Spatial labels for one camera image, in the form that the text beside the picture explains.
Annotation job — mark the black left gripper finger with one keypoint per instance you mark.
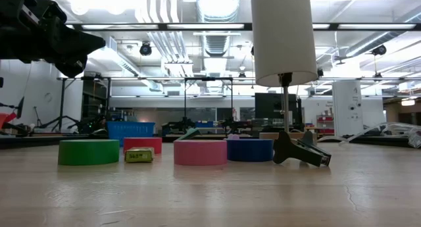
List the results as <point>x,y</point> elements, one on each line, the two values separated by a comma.
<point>74,67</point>
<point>75,44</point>

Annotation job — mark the green tape roll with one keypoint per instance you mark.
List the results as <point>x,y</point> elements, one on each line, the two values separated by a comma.
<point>89,153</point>

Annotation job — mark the red tape roll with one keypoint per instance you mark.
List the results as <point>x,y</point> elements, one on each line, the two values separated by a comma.
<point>144,142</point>

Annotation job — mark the green staples box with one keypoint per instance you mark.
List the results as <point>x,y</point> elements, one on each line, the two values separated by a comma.
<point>138,155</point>

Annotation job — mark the teal staple remover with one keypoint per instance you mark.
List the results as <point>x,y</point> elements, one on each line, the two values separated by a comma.
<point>190,135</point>

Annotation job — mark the pink tape roll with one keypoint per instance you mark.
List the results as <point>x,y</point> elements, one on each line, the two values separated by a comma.
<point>200,153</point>

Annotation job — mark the purple staple remover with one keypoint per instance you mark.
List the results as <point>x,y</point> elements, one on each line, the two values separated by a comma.
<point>233,137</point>

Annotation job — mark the blue tape roll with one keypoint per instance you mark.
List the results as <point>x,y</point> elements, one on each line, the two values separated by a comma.
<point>250,150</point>

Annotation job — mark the black staple remover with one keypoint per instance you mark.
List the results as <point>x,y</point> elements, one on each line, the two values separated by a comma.
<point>296,151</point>

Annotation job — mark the black background robot arm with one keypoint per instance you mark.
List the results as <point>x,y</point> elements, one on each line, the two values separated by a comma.
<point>60,120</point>

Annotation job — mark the black ceiling spotlight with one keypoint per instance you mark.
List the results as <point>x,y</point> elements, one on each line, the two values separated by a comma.
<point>145,49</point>
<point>380,50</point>

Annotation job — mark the red background object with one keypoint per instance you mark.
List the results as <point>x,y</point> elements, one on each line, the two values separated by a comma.
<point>6,119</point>

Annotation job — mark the blue plastic basket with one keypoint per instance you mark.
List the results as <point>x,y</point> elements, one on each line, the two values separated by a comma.
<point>131,130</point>

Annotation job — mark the blue background bin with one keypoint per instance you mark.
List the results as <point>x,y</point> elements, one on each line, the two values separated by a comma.
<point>204,124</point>

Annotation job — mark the black monitor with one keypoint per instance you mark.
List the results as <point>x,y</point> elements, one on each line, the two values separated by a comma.
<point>269,108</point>

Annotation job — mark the white shade wooden base lamp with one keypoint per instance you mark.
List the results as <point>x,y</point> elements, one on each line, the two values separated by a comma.
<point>283,39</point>

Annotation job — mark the red background shelf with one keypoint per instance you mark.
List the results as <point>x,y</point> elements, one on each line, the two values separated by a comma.
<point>325,119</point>

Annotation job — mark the white pillar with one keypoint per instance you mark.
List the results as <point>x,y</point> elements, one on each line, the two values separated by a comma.
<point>347,108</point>

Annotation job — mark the clear plastic sheet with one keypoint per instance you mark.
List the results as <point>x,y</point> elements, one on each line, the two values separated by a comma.
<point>394,128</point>

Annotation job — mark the black table edge frame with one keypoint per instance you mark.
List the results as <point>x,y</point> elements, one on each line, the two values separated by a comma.
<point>33,142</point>

